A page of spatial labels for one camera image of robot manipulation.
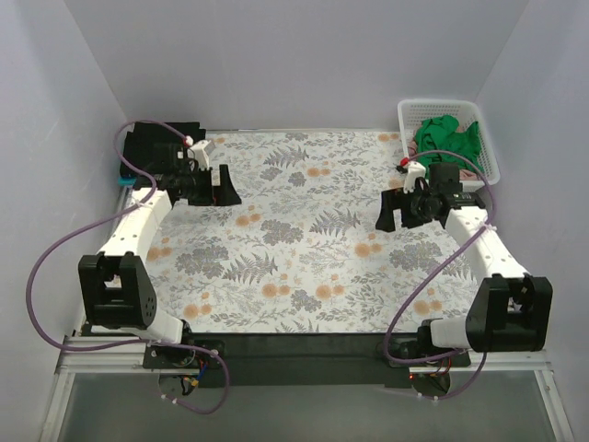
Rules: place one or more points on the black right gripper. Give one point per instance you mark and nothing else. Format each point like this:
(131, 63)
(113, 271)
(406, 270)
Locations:
(404, 211)

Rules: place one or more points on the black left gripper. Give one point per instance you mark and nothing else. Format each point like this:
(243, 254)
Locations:
(210, 185)

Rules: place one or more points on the black t shirt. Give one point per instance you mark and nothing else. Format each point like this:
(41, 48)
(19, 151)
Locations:
(146, 141)

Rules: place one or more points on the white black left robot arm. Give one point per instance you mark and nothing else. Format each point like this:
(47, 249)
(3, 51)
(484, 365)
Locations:
(116, 289)

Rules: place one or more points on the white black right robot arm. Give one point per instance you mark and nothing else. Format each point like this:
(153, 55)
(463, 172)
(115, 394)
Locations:
(509, 313)

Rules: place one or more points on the green t shirt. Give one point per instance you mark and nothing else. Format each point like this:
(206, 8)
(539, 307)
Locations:
(439, 139)

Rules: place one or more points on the white plastic laundry basket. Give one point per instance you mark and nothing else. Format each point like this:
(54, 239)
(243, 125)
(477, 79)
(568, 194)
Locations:
(412, 112)

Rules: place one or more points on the floral patterned table mat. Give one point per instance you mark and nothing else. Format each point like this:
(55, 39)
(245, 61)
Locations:
(301, 253)

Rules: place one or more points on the folded teal t shirt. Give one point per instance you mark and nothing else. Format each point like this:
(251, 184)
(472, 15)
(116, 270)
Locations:
(126, 181)

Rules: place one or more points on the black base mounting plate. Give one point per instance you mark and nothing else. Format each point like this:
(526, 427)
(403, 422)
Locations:
(294, 359)

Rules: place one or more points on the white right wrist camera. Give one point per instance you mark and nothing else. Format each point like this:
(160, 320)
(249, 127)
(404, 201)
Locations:
(415, 170)

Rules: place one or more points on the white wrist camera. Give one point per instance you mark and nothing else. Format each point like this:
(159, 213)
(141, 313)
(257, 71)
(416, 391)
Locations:
(415, 170)
(198, 152)

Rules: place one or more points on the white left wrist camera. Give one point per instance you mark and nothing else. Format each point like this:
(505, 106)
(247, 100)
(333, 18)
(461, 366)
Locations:
(198, 152)

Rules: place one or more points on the aluminium frame rail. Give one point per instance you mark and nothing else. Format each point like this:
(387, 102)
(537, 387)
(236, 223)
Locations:
(128, 358)

